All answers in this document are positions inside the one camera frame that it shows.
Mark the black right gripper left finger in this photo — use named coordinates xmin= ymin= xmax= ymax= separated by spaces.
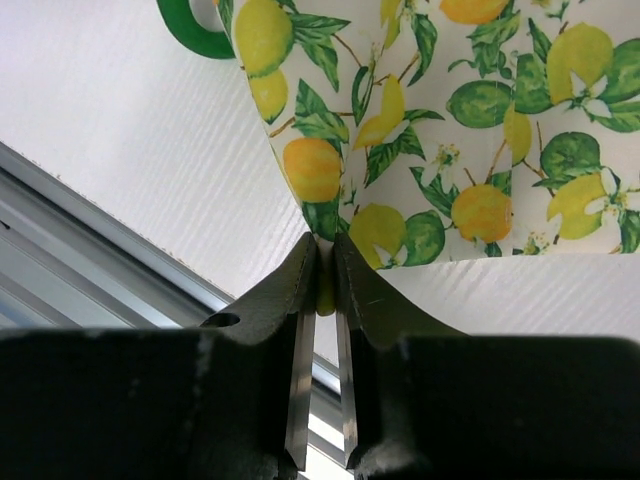
xmin=199 ymin=234 xmax=319 ymax=472

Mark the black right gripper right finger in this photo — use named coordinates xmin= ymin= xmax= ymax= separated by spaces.
xmin=333 ymin=234 xmax=462 ymax=470

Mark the lemon print skirt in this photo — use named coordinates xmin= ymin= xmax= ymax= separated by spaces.
xmin=216 ymin=1 xmax=639 ymax=285

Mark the green clothes hanger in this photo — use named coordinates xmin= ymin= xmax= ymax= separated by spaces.
xmin=156 ymin=0 xmax=235 ymax=60

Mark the aluminium mounting rail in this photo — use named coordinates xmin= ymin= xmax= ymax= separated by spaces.
xmin=1 ymin=148 xmax=348 ymax=479

